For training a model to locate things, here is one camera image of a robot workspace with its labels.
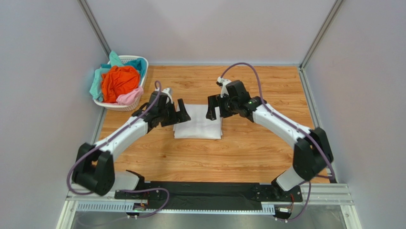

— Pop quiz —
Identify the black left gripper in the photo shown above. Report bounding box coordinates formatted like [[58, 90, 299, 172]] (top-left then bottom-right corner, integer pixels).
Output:
[[158, 98, 191, 126]]

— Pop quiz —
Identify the white t-shirt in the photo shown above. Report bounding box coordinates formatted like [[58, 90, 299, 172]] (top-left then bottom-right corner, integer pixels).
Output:
[[173, 104, 223, 140]]

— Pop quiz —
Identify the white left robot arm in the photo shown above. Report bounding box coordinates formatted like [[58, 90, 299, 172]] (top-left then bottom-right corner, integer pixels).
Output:
[[67, 88, 191, 196]]

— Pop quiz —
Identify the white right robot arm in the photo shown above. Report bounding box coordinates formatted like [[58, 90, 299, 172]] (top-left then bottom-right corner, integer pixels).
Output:
[[206, 78, 334, 192]]

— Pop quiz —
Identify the pink t-shirt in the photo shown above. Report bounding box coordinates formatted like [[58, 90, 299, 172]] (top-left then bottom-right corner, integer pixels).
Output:
[[116, 87, 144, 106]]

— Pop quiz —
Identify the orange t-shirt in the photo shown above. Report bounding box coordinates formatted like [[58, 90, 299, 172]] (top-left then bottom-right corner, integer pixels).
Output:
[[101, 65, 141, 104]]

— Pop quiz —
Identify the white plastic laundry basket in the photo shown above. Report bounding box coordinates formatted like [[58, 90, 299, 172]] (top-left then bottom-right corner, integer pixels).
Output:
[[93, 55, 149, 112]]

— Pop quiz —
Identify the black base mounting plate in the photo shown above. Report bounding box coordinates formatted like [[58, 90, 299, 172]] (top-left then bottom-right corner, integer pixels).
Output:
[[114, 181, 303, 210]]

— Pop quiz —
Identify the teal t-shirt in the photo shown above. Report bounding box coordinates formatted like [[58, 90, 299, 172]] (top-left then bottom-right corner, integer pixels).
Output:
[[89, 51, 147, 102]]

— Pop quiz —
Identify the aluminium frame rail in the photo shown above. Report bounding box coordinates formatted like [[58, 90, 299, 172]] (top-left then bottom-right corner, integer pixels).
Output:
[[58, 181, 361, 229]]

